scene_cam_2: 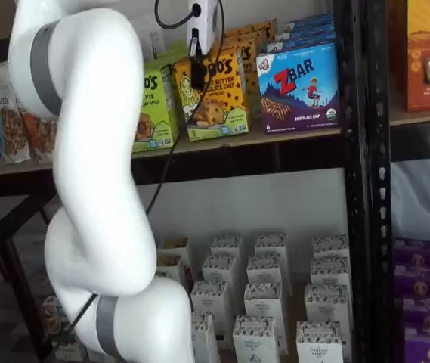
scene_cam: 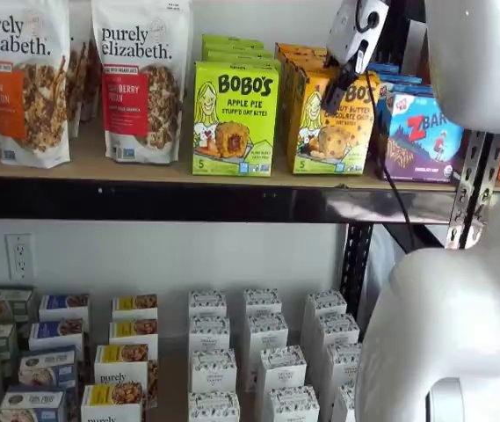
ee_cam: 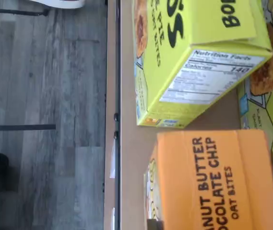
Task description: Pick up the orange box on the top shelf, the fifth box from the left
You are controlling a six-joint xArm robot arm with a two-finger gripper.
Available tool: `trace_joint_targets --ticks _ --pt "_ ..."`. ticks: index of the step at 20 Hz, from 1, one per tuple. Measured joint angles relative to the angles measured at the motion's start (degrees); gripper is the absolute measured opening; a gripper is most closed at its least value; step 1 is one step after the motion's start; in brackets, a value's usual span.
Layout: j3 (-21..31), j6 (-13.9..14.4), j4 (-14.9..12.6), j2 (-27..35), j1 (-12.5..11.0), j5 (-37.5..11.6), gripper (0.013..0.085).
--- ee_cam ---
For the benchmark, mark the black metal shelf beam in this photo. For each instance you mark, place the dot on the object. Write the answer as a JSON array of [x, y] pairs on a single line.
[[117, 72]]

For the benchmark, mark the white shelf price tag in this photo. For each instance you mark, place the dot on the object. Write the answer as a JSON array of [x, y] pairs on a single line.
[[113, 219], [112, 160]]

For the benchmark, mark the white rounded plastic object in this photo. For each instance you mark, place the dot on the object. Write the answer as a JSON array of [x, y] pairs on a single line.
[[62, 4]]

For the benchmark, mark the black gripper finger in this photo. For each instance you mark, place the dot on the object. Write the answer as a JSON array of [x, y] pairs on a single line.
[[154, 225]]

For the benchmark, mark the orange Bobo's peanut butter box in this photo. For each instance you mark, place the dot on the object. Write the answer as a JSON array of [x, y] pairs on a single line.
[[210, 179]]

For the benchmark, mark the black shelf bolt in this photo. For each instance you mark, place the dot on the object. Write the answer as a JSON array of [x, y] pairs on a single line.
[[115, 117], [115, 135]]

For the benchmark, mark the black metal floor bar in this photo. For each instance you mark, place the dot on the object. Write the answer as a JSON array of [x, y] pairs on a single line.
[[14, 12], [18, 127]]

